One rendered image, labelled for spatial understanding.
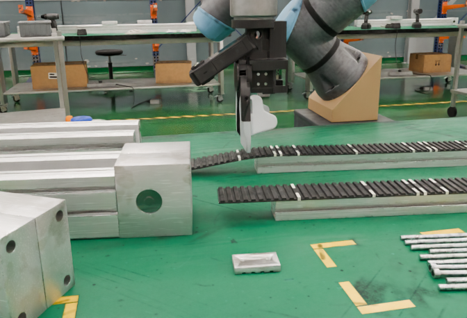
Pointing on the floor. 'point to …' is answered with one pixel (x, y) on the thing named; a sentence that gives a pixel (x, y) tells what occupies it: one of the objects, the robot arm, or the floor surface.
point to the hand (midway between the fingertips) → (241, 139)
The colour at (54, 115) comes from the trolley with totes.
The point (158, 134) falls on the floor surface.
